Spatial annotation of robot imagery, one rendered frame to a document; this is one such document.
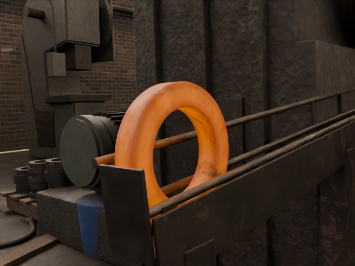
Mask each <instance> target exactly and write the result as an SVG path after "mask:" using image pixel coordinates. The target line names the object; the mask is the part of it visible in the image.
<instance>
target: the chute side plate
mask: <svg viewBox="0 0 355 266"><path fill-rule="evenodd" d="M351 148H354V157H355V121H353V122H351V123H348V124H346V125H344V126H342V127H340V128H338V129H336V130H334V131H332V132H330V133H328V134H326V135H324V136H322V137H320V138H318V139H316V140H314V141H311V142H309V143H307V144H305V145H303V146H301V147H299V148H297V149H295V150H292V151H290V152H289V153H287V154H285V155H282V156H280V157H278V158H276V159H274V160H272V161H270V162H268V163H266V164H264V165H262V166H260V167H258V168H256V169H253V170H251V171H249V172H247V173H245V174H243V175H241V176H239V177H237V178H235V179H233V180H231V181H229V182H227V183H225V184H223V185H221V186H219V187H217V188H214V189H212V190H210V191H208V192H206V193H204V194H202V195H200V196H198V197H196V198H194V199H192V200H190V201H188V202H186V203H184V204H182V205H180V206H178V207H176V208H174V209H171V210H169V211H167V212H165V213H163V214H161V215H159V216H157V217H155V218H153V219H151V221H152V230H153V239H154V247H155V256H156V265H157V266H184V253H185V252H186V251H189V250H191V249H193V248H195V247H197V246H199V245H201V244H203V243H205V242H207V241H209V240H212V239H215V241H216V255H218V254H219V253H221V252H222V251H223V250H225V249H226V248H228V247H229V246H231V245H232V244H233V243H235V242H236V241H238V240H239V239H240V238H242V237H243V236H245V235H246V234H247V233H249V232H250V231H252V230H253V229H254V228H256V227H257V226H259V225H260V224H262V223H263V222H264V221H266V220H267V219H269V218H270V217H271V216H273V215H274V214H276V213H277V212H278V211H280V210H281V209H283V208H284V207H285V206H287V205H288V204H289V203H291V202H292V201H294V200H295V199H297V198H298V197H300V196H301V195H302V194H304V193H305V192H307V191H308V190H309V189H311V188H312V187H313V186H315V185H316V184H318V183H319V182H321V181H322V180H324V179H325V178H326V177H328V176H329V175H331V174H332V173H333V172H335V171H336V170H337V169H339V168H340V167H342V166H343V165H345V151H346V150H348V149H351Z"/></svg>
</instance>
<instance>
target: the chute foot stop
mask: <svg viewBox="0 0 355 266"><path fill-rule="evenodd" d="M98 167H99V175H100V182H101V190H102V197H103V202H104V209H105V217H106V224H107V232H108V239H109V247H110V251H111V252H114V253H117V254H120V255H122V256H124V257H127V258H130V259H132V260H135V261H137V262H140V263H143V264H145V265H148V266H155V265H156V263H155V255H154V246H153V238H152V229H151V220H150V212H149V206H148V198H147V189H146V180H145V172H144V169H137V168H129V167H121V166H113V165H105V164H100V165H98Z"/></svg>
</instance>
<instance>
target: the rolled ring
mask: <svg viewBox="0 0 355 266"><path fill-rule="evenodd" d="M177 109H178V110H181V111H182V112H183V113H185V114H186V115H187V116H188V117H189V119H190V120H191V122H192V123H193V125H194V128H195V130H196V133H197V137H198V143H199V159H198V164H197V168H196V171H195V174H194V176H193V178H192V180H191V183H190V184H189V185H188V187H187V188H186V189H185V190H184V191H186V190H189V189H191V188H193V187H195V186H197V185H200V184H202V183H204V182H206V181H209V180H211V179H213V178H215V177H217V176H219V175H222V174H224V173H226V172H227V166H228V156H229V144H228V134H227V129H226V124H225V120H224V118H223V115H222V113H221V110H220V108H219V106H218V105H217V103H216V102H215V100H214V98H213V97H212V96H211V95H210V94H209V93H208V92H207V91H206V90H205V89H203V88H202V87H200V86H198V85H196V84H194V83H191V82H185V81H179V82H168V83H160V84H157V85H154V86H152V87H150V88H148V89H147V90H145V91H144V92H143V93H141V94H140V95H139V96H138V97H137V98H136V99H135V100H134V101H133V103H132V104H131V105H130V107H129V108H128V110H127V111H126V113H125V115H124V117H123V119H122V122H121V124H120V127H119V131H118V134H117V139H116V146H115V166H121V167H129V168H137V169H144V172H145V180H146V189H147V198H148V206H149V207H151V206H153V205H155V204H157V203H159V202H162V201H164V200H166V199H168V197H166V196H165V195H164V194H163V192H162V191H161V189H160V187H159V186H158V183H157V181H156V178H155V174H154V169H153V148H154V142H155V138H156V135H157V132H158V130H159V128H160V126H161V124H162V123H163V121H164V120H165V118H166V117H167V116H168V115H169V114H170V113H172V112H173V111H174V110H177ZM184 191H183V192H184Z"/></svg>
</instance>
